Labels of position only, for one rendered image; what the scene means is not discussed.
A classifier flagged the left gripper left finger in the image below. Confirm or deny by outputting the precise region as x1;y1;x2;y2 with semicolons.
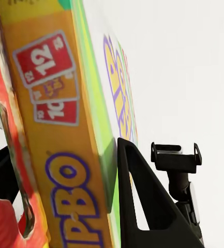
0;146;19;204

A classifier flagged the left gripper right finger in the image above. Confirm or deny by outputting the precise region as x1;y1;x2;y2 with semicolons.
117;137;205;248

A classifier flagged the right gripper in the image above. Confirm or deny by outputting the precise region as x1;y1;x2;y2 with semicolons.
151;142;202;184

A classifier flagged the board game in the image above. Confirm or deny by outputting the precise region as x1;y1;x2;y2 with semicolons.
0;0;139;248

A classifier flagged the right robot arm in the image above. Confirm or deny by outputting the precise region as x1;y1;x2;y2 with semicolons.
151;142;205;246

